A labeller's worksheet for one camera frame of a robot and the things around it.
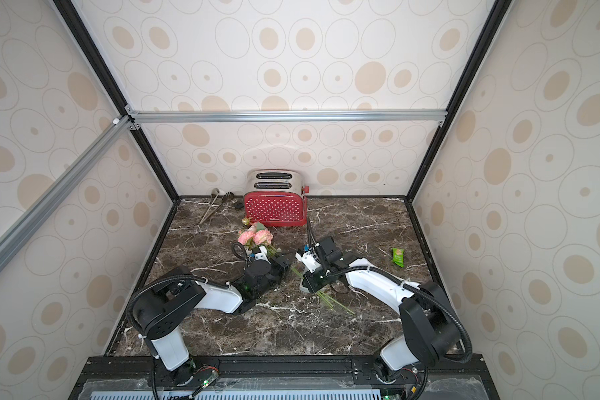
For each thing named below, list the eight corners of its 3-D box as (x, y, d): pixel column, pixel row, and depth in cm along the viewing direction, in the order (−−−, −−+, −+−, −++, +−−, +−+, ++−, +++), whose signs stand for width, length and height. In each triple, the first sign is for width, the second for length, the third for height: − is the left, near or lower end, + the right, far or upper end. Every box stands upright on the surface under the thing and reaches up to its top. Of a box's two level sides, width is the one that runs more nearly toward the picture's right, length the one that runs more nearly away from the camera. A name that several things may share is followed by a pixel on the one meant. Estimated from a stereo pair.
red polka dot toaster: (250, 227, 111) (242, 198, 97) (255, 199, 122) (248, 169, 108) (308, 227, 111) (308, 198, 97) (308, 199, 122) (308, 169, 108)
